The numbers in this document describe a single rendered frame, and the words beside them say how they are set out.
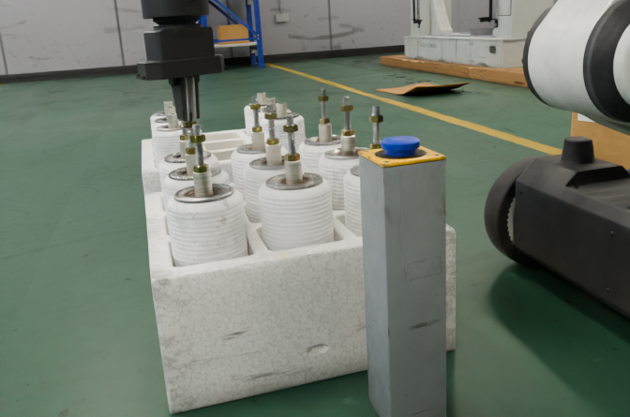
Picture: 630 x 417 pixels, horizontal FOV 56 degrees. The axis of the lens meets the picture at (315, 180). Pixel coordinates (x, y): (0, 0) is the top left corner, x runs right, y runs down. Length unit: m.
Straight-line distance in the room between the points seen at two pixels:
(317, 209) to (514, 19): 3.43
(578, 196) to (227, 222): 0.51
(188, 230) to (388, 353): 0.27
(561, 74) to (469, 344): 0.39
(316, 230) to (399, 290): 0.17
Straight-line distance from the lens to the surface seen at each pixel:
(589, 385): 0.85
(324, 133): 1.02
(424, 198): 0.62
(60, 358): 0.98
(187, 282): 0.72
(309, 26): 7.27
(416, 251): 0.63
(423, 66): 4.95
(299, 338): 0.78
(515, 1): 4.10
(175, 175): 0.87
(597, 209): 0.91
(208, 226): 0.73
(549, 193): 0.98
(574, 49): 0.74
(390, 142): 0.61
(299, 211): 0.75
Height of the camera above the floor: 0.46
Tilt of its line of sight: 15 degrees down
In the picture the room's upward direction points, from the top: 4 degrees counter-clockwise
